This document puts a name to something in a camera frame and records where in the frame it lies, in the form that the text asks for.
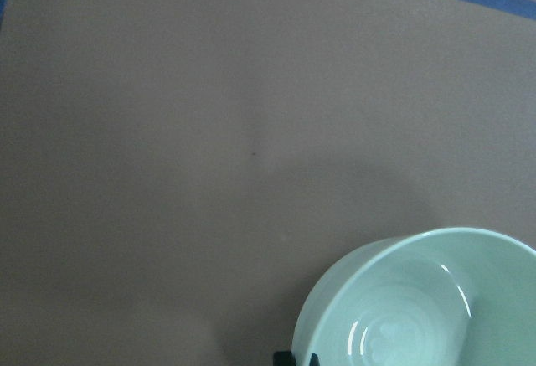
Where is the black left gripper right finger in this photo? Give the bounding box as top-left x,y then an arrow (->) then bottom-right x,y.
309,353 -> 319,366

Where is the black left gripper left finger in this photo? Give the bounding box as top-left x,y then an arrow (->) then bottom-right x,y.
272,351 -> 296,366

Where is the mint green bowl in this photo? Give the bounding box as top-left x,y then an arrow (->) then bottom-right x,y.
291,227 -> 535,365

